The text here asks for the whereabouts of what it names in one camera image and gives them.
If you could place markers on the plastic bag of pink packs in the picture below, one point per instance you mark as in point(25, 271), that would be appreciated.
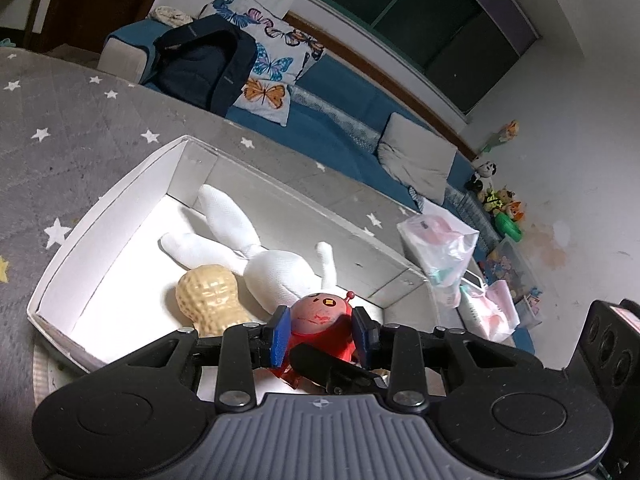
point(442, 246)

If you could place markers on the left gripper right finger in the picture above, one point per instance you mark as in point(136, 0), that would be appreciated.
point(398, 349)

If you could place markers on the green toy on floor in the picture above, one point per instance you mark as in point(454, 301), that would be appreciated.
point(507, 227)

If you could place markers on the panda plush toy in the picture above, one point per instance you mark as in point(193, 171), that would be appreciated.
point(481, 179)

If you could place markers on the grey white cardboard box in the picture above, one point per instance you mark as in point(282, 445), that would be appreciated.
point(110, 288)

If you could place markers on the butterfly print pillow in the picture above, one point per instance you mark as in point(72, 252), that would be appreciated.
point(284, 54)

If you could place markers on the white plush rabbit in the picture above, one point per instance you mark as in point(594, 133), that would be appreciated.
point(273, 277)

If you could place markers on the clear toy storage box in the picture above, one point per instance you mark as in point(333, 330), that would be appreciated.
point(507, 263)

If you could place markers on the dark navy backpack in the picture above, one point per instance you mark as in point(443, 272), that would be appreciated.
point(204, 63)

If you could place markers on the blue sofa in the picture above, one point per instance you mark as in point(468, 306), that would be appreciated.
point(337, 117)

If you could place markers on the grey cushion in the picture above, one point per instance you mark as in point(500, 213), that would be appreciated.
point(416, 157)

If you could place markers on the red round bug toy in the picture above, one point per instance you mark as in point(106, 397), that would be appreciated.
point(324, 321)

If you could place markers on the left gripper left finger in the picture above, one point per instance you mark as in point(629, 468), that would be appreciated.
point(245, 348)

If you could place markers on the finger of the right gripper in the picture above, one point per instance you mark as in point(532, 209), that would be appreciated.
point(333, 374)

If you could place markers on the dark green framed window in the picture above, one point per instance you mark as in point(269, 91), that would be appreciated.
point(462, 47)

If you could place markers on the small pink tissue pack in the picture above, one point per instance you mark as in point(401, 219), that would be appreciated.
point(489, 314)

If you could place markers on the tan peanut toy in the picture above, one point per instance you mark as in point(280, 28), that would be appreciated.
point(212, 298)

